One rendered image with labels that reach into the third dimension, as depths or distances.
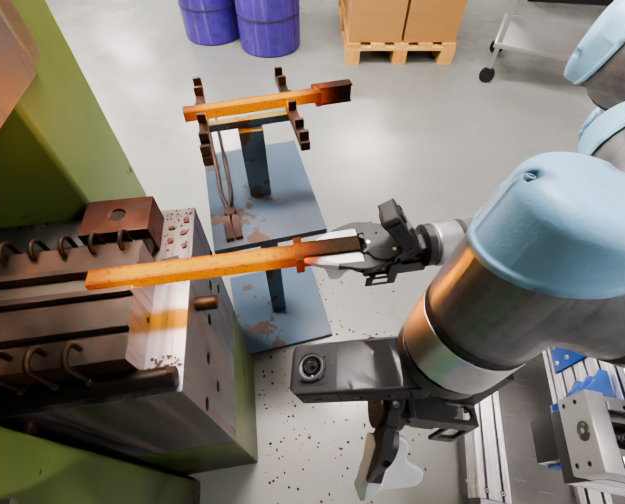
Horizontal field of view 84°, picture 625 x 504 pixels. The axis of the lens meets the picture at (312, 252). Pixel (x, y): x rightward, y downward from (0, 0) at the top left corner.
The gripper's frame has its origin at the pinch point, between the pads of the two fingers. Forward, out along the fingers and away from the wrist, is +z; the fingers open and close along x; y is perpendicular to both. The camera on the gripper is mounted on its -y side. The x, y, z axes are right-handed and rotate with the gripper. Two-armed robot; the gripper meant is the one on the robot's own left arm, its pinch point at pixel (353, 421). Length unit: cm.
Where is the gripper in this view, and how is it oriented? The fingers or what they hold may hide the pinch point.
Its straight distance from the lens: 46.1
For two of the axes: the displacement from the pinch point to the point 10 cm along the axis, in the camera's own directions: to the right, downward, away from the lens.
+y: 9.8, 1.6, 0.9
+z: -1.7, 6.6, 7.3
